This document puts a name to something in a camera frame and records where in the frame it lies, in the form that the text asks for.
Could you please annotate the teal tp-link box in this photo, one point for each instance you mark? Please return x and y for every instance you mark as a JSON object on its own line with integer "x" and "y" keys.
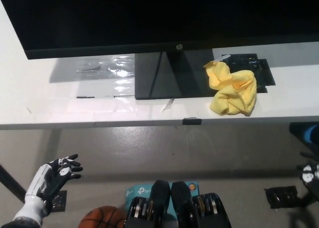
{"x": 139, "y": 190}

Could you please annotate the short white tape strip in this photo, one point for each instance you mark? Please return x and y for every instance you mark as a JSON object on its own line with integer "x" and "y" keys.
{"x": 223, "y": 57}

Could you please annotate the black plastic tray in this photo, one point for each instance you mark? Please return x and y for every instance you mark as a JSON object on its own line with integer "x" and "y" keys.
{"x": 264, "y": 71}

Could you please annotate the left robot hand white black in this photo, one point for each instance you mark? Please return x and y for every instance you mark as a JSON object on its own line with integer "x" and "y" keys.
{"x": 47, "y": 180}

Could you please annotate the blue round object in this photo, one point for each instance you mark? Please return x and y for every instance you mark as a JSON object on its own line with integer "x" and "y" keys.
{"x": 312, "y": 134}

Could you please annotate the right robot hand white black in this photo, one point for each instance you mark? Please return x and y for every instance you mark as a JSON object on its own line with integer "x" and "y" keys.
{"x": 309, "y": 173}

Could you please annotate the yellow microfibre cloth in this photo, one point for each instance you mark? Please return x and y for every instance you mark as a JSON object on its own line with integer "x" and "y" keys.
{"x": 234, "y": 93}

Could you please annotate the black HP monitor with stand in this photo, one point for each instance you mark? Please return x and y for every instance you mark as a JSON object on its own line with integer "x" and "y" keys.
{"x": 149, "y": 19}

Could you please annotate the orange basketball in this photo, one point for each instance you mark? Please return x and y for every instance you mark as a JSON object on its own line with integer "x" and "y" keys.
{"x": 99, "y": 218}

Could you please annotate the short black tape piece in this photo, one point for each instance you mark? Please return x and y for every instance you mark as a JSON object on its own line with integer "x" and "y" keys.
{"x": 191, "y": 121}

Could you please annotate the thin black tape strip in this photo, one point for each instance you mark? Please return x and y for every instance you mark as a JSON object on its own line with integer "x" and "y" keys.
{"x": 85, "y": 97}

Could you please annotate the black box under desk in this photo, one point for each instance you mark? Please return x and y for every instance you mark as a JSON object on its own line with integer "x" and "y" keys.
{"x": 296, "y": 128}

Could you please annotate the black desk leg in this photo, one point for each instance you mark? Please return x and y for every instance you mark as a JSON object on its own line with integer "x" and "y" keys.
{"x": 311, "y": 198}
{"x": 10, "y": 183}

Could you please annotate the clear plastic film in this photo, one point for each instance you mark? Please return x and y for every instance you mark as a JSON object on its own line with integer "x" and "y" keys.
{"x": 119, "y": 73}

